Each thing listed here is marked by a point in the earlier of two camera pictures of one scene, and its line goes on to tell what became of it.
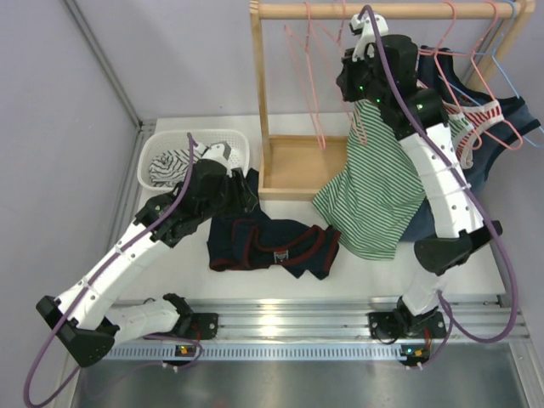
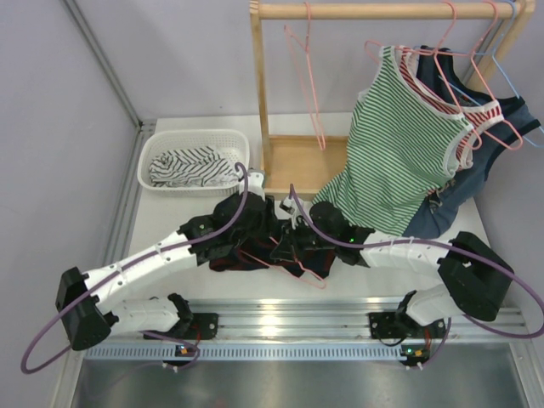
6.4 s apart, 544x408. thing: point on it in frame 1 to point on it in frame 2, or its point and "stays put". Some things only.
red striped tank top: [480, 118] stays put
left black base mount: [197, 326] stays put
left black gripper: [237, 189] to [263, 227]
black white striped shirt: [171, 167] stays put
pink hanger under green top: [435, 51] stays put
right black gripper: [353, 65] to [285, 250]
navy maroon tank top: [252, 240] stays put
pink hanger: [310, 22] to [299, 263]
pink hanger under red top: [473, 57] stays put
